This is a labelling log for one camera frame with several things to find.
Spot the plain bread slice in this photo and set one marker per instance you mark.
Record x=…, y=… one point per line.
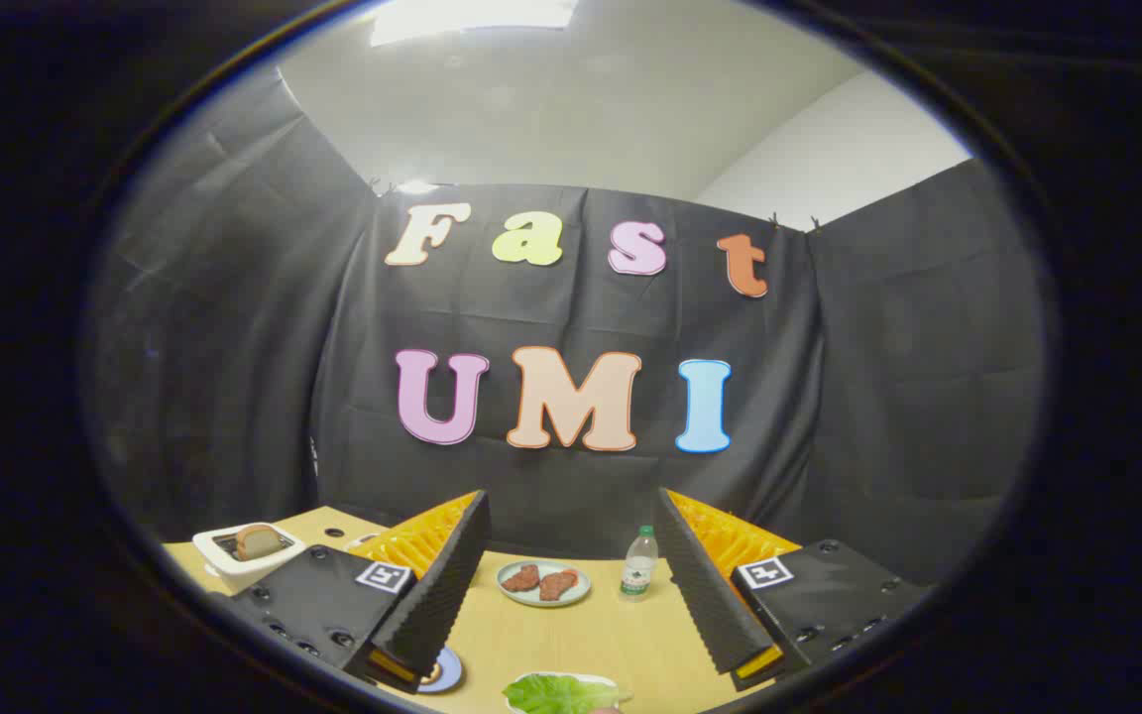
x=256, y=542

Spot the clear water bottle green label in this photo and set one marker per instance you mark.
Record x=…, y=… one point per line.
x=638, y=570

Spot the white toaster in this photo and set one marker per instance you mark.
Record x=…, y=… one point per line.
x=234, y=577

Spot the black backdrop cloth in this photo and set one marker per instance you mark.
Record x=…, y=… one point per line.
x=829, y=397

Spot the brown meat patty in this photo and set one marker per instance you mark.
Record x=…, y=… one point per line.
x=558, y=584
x=521, y=578

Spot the pale green plate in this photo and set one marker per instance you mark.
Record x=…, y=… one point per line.
x=543, y=601

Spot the white plate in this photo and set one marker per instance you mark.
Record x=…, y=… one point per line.
x=609, y=680

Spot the green lettuce leaf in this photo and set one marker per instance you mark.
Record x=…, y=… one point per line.
x=556, y=694

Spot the blue plate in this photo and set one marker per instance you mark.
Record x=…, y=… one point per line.
x=447, y=674

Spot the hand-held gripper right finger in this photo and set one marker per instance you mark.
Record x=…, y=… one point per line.
x=710, y=595

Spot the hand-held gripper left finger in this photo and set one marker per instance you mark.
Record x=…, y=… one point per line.
x=442, y=595

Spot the ceiling light panel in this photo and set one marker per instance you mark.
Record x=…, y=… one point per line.
x=472, y=15

